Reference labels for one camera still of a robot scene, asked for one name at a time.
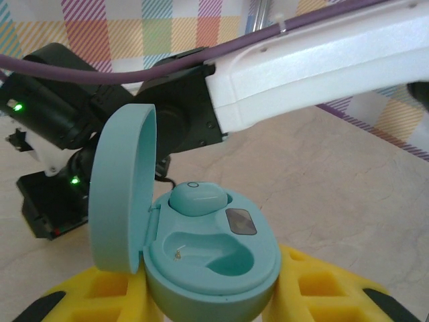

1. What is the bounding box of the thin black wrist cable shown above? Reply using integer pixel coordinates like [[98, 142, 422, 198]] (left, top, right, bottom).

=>
[[156, 166, 178, 191]]

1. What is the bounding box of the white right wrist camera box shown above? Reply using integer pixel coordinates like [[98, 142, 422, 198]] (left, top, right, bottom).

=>
[[5, 128, 73, 178]]

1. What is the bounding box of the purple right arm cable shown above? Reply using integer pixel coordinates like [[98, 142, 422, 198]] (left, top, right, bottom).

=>
[[0, 0, 429, 84]]

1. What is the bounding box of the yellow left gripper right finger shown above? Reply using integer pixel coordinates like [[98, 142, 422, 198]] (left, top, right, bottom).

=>
[[258, 243, 416, 322]]

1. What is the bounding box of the aluminium right corner post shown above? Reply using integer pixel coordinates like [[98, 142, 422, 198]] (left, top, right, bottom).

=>
[[247, 0, 270, 33]]

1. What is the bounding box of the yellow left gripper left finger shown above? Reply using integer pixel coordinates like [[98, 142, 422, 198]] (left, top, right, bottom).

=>
[[20, 263, 166, 322]]

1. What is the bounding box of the light blue wireless earbud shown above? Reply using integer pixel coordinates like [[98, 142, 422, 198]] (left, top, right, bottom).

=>
[[167, 180, 229, 218]]

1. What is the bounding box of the light blue earbud charging case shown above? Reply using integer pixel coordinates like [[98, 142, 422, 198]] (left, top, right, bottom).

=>
[[88, 103, 282, 322]]

